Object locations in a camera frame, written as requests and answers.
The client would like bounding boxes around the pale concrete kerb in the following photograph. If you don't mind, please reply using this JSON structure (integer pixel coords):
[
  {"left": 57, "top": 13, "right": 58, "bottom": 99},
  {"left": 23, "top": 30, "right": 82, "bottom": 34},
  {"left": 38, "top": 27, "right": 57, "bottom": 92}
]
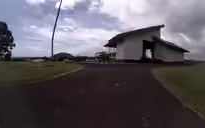
[
  {"left": 151, "top": 67, "right": 205, "bottom": 126},
  {"left": 23, "top": 65, "right": 86, "bottom": 85}
]

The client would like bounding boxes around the dark asphalt road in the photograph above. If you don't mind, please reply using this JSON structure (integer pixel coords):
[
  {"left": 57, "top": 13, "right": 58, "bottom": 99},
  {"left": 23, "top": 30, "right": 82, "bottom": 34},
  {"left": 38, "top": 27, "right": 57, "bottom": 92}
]
[{"left": 0, "top": 62, "right": 205, "bottom": 128}]

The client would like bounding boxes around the white building with dark roof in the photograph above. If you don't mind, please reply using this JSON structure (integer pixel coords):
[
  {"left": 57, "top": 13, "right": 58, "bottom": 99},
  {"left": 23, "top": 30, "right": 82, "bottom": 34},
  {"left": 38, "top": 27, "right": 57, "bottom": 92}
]
[{"left": 103, "top": 24, "right": 190, "bottom": 63}]

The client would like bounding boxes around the tall thin pole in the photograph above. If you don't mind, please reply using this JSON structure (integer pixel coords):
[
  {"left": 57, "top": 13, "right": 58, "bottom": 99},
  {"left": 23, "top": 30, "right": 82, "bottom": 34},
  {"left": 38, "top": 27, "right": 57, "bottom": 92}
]
[{"left": 50, "top": 0, "right": 63, "bottom": 60}]

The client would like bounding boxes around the grass lawn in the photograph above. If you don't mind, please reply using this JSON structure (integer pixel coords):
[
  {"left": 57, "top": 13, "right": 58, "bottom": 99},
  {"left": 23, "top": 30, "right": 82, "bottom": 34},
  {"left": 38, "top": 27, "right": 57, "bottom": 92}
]
[
  {"left": 155, "top": 62, "right": 205, "bottom": 122},
  {"left": 0, "top": 60, "right": 84, "bottom": 88}
]

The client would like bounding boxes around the dark leafy tree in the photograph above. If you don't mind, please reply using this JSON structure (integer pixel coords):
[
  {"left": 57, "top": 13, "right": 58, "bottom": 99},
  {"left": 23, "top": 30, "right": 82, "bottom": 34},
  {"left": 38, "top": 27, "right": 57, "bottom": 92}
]
[{"left": 0, "top": 20, "right": 16, "bottom": 61}]

